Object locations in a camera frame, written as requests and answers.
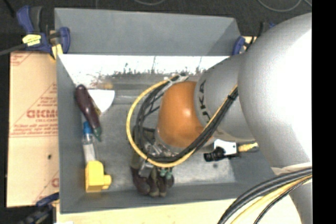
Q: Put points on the white bowl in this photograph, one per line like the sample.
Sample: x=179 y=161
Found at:
x=103 y=98

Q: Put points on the black cylinder on white bracket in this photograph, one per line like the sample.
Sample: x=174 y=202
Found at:
x=225 y=146

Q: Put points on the brown cardboard board red print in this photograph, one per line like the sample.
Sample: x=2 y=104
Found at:
x=31 y=139

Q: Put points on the grey metal bin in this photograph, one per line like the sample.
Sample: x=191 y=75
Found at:
x=144 y=31

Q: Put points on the purple toy eggplant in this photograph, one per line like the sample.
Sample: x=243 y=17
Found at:
x=86 y=107

